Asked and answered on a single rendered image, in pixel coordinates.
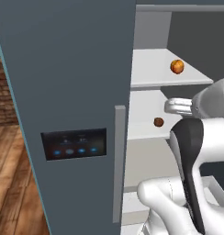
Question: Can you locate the grey fridge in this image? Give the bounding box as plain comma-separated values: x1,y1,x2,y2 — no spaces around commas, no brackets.
120,0,224,235

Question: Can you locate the brown pear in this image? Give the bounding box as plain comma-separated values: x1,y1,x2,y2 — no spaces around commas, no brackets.
153,117,165,129

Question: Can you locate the white fridge shelf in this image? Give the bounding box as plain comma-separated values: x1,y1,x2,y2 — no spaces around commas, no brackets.
126,89,185,141
129,48,215,90

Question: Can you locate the grey fridge door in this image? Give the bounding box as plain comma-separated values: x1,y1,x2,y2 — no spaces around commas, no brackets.
0,0,137,235

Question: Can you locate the white fridge drawer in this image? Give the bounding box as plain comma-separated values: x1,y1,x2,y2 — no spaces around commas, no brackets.
199,174,224,207

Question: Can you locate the orange peach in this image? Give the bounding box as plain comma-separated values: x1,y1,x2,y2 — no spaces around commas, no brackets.
170,59,185,75

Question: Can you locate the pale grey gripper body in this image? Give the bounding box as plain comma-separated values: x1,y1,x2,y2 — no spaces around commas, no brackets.
163,97,195,118

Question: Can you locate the grey fridge door handle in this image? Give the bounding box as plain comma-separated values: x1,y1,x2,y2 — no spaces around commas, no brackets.
112,105,127,224

